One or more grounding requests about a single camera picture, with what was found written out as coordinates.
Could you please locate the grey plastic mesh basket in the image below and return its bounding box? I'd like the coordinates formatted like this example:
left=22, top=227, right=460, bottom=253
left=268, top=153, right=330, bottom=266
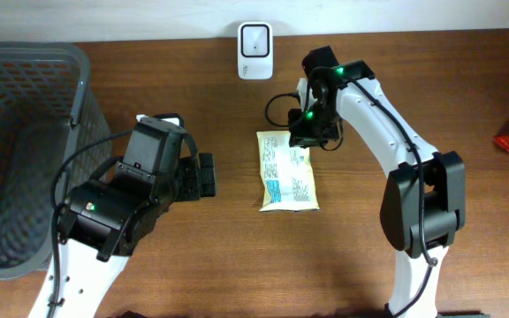
left=0, top=42, right=112, bottom=280

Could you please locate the white barcode scanner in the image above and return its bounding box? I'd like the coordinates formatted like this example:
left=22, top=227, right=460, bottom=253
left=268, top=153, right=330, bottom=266
left=237, top=21, right=274, bottom=80

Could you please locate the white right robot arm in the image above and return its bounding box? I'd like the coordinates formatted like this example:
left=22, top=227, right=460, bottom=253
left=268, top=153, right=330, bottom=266
left=288, top=46, right=466, bottom=317

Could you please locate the beige wet wipes pack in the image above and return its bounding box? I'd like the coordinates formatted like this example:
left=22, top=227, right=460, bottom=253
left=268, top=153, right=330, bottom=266
left=256, top=131, right=320, bottom=213

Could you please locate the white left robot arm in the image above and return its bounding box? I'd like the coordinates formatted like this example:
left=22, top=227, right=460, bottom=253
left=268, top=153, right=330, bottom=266
left=29, top=114, right=217, bottom=317

